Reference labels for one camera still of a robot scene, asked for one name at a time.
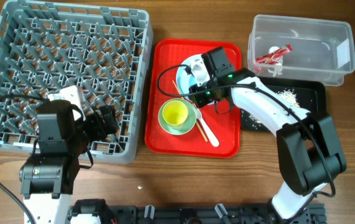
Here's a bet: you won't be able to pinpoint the green bowl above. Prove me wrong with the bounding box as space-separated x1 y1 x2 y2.
158 98 196 136

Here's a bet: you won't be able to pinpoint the yellow cup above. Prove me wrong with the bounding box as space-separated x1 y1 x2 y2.
162 100 188 128

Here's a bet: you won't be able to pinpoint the red snack wrapper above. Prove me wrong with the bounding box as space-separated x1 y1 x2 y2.
256 45 293 65

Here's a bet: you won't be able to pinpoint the white tissue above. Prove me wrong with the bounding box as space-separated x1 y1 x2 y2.
267 46 283 77

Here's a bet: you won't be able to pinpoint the red plastic tray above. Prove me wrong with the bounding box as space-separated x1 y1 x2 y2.
145 39 242 159

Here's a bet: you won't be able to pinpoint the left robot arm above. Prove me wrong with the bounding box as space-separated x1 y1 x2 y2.
19 100 118 223

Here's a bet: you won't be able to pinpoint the rice and shell scraps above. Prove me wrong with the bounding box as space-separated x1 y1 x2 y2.
246 89 300 130

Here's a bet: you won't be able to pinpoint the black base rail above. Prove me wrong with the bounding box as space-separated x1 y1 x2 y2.
68 198 326 224

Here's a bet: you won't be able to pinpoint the grey dishwasher rack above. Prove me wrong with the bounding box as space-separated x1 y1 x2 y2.
0 1 154 164

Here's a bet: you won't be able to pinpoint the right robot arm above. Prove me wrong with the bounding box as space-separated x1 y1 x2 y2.
185 65 347 222

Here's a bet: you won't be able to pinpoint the white plastic fork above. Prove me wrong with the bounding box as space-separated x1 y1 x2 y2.
196 108 219 147

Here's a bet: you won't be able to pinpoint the light blue plate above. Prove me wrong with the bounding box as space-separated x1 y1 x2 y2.
175 54 203 95

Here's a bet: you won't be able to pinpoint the wooden chopstick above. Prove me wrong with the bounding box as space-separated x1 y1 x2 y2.
172 80 208 142

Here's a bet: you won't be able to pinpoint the black waste tray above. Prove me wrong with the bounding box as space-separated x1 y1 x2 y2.
241 77 326 133

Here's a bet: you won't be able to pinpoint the clear plastic bin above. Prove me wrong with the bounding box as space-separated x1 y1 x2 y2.
247 14 355 86

